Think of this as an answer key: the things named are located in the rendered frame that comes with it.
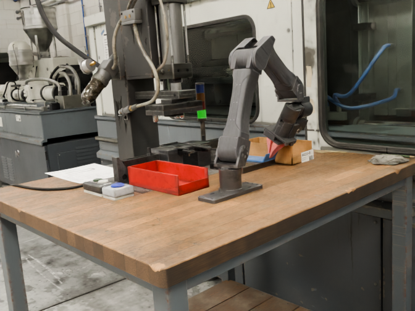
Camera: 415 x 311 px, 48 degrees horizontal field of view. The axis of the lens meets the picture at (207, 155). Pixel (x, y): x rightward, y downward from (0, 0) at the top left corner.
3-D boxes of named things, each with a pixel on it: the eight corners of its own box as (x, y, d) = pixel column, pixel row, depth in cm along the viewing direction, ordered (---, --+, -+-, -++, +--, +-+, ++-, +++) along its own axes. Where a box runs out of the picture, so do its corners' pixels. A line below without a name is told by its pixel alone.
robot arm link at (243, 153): (223, 142, 134) (210, 145, 130) (248, 144, 129) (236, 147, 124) (224, 164, 135) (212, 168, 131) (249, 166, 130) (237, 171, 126)
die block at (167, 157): (169, 175, 160) (167, 153, 159) (152, 171, 167) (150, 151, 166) (211, 164, 174) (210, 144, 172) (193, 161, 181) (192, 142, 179)
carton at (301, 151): (292, 168, 162) (291, 145, 161) (239, 161, 180) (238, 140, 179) (314, 161, 171) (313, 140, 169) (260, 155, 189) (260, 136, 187)
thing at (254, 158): (266, 163, 160) (266, 154, 159) (232, 159, 170) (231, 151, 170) (278, 159, 165) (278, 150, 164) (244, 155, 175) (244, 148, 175)
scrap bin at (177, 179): (178, 196, 132) (176, 175, 131) (128, 184, 150) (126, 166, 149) (209, 187, 140) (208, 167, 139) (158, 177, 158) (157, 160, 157)
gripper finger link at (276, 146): (265, 148, 167) (275, 126, 163) (280, 159, 164) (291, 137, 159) (254, 151, 162) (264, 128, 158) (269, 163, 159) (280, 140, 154)
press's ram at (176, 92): (165, 124, 156) (158, 33, 151) (123, 121, 175) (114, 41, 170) (205, 118, 168) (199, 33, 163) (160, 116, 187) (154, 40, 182)
